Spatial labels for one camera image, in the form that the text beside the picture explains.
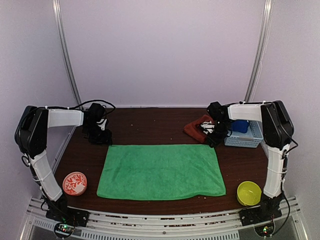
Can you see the red white patterned plate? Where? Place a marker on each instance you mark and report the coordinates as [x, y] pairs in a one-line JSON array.
[[75, 183]]

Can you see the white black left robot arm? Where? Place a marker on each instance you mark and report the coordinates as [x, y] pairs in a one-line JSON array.
[[31, 137]]

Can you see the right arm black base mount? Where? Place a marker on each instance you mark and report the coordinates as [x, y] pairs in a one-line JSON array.
[[267, 211]]

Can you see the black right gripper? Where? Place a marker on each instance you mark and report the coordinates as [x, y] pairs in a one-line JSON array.
[[215, 140]]

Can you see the yellow-green bowl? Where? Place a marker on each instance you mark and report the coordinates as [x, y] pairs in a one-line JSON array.
[[248, 193]]

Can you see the aluminium front rail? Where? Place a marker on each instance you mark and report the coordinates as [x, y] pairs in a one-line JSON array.
[[223, 225]]

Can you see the light blue perforated basket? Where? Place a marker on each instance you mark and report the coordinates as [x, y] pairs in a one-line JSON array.
[[251, 139]]

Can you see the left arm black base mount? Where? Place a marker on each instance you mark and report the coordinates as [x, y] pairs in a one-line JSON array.
[[60, 212]]

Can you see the green microfibre towel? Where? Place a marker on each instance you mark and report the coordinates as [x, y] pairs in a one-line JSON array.
[[165, 172]]

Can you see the left aluminium frame post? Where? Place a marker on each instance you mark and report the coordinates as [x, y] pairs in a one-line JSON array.
[[64, 47]]

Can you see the aluminium frame post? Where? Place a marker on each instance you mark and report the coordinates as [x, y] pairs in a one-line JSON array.
[[260, 50], [64, 47]]

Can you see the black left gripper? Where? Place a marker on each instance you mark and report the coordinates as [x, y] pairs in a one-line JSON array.
[[106, 139]]

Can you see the right aluminium frame post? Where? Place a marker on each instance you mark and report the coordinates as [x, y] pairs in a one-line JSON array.
[[260, 50]]

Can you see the dark red towel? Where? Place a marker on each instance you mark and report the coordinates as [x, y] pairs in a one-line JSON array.
[[193, 129]]

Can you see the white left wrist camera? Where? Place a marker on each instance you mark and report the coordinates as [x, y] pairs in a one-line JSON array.
[[103, 123]]

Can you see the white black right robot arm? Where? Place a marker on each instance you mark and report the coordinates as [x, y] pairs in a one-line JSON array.
[[277, 129]]

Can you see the blue folded towel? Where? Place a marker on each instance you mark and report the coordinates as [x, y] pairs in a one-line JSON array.
[[240, 126]]

